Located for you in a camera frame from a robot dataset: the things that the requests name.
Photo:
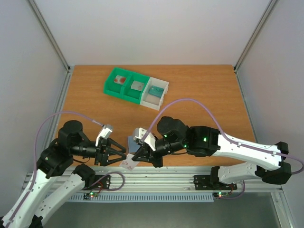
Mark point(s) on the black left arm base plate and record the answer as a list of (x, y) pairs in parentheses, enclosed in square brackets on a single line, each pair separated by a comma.
[(100, 181)]

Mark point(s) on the aluminium front rail frame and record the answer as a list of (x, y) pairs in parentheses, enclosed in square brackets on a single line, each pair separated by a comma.
[(165, 179)]

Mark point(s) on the aluminium corner post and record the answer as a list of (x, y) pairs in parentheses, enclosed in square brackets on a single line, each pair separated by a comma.
[(257, 30), (38, 14)]

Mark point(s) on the left aluminium corner post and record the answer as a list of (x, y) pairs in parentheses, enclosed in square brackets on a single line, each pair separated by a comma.
[(38, 14)]

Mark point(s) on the grey slotted cable duct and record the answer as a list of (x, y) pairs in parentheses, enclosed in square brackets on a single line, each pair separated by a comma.
[(142, 197)]

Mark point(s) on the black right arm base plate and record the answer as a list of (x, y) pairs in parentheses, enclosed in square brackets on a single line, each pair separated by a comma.
[(204, 182)]

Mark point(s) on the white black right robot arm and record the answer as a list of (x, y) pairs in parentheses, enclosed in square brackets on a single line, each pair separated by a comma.
[(263, 162)]

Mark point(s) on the white floral credit card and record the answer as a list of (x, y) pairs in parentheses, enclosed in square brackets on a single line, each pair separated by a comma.
[(128, 163)]

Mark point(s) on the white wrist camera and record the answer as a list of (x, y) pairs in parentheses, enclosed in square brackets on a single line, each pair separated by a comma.
[(104, 133), (140, 136)]

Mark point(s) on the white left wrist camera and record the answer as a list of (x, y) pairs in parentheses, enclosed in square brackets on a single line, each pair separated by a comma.
[(104, 133)]

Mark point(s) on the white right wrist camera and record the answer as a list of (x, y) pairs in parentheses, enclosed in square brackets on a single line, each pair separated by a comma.
[(140, 136)]

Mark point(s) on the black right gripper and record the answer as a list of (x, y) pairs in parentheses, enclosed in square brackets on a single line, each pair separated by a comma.
[(153, 152)]

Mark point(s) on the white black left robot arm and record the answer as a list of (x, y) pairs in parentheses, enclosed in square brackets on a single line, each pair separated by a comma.
[(34, 207)]

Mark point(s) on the green double storage bin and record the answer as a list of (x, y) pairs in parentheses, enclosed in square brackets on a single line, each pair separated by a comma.
[(124, 91)]

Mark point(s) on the teal credit card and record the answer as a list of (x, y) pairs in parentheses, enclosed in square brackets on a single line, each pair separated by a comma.
[(156, 91)]

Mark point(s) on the white storage bin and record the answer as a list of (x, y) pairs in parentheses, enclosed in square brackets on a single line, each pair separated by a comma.
[(151, 101)]

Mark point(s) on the silver grey card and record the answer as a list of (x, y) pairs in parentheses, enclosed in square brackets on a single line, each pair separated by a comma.
[(136, 85)]

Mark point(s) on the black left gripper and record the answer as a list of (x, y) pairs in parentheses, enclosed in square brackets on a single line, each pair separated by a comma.
[(102, 156)]

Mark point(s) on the right aluminium corner post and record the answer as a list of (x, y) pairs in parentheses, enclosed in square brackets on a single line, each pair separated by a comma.
[(257, 30)]

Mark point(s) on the red patterned card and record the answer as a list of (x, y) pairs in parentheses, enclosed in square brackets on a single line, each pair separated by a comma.
[(120, 79)]

